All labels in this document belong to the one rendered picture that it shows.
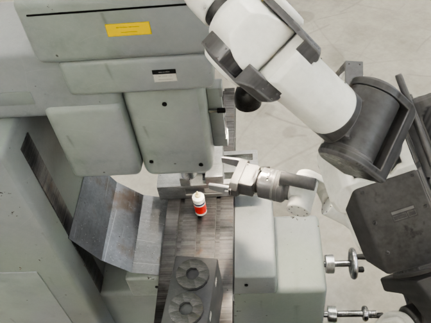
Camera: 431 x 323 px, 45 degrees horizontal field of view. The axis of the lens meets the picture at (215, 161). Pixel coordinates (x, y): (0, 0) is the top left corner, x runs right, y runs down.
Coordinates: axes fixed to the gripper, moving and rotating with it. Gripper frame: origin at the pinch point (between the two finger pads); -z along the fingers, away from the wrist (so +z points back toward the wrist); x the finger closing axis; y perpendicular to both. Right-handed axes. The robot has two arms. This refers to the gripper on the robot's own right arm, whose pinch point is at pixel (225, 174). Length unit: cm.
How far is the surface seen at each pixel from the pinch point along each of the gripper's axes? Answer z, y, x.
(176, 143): -8.2, -20.0, 9.3
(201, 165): -3.0, -11.5, 7.8
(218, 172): -8.9, 17.3, -13.4
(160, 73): -6.8, -44.5, 11.1
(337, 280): 31, 124, -46
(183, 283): -0.8, 8.3, 32.2
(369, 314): 48, 70, -5
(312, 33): -30, 124, -246
